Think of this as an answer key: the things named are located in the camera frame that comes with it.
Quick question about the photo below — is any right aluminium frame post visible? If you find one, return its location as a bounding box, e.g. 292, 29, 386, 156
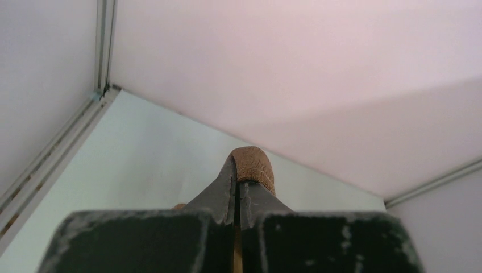
384, 156, 481, 209

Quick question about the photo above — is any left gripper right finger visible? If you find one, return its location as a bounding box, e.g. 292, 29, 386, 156
239, 182, 424, 272

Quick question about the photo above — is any left aluminium frame post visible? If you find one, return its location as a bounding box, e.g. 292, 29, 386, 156
94, 0, 118, 95

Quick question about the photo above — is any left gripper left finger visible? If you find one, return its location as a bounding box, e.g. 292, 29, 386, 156
38, 156, 236, 272

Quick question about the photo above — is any aluminium frame post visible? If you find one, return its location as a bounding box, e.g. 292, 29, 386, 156
384, 156, 481, 209
94, 0, 118, 95

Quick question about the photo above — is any brown cloth napkin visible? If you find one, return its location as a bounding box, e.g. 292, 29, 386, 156
172, 146, 277, 221

